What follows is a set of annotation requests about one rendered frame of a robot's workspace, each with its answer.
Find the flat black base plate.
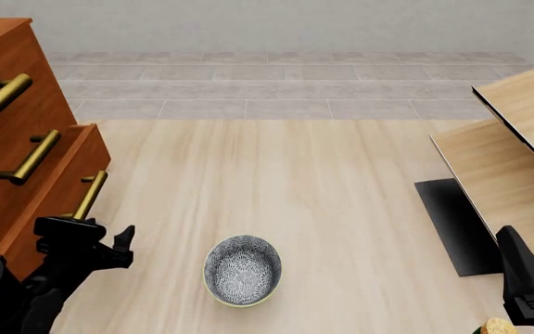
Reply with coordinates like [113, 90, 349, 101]
[413, 178, 504, 278]

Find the wooden drawer, largest brass handle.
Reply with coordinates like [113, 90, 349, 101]
[0, 33, 81, 164]

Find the wooden drawer, smallest brass handle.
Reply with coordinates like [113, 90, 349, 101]
[0, 122, 113, 284]

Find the medium brass drawer handle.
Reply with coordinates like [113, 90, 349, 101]
[0, 129, 62, 186]

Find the short brass drawer handle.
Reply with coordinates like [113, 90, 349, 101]
[61, 170, 109, 221]

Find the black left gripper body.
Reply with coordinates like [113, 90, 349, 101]
[39, 238, 135, 276]

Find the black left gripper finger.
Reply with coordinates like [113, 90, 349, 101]
[113, 225, 136, 253]

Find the pale wooden shelf rack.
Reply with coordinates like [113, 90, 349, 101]
[428, 58, 534, 279]

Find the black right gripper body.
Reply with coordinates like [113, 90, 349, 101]
[502, 289, 534, 327]

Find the yellow and green food item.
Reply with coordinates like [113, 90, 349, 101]
[473, 315, 517, 334]

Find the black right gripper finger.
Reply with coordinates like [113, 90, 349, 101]
[495, 225, 534, 296]

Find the grey patterned bowl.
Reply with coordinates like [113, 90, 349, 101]
[202, 234, 283, 308]

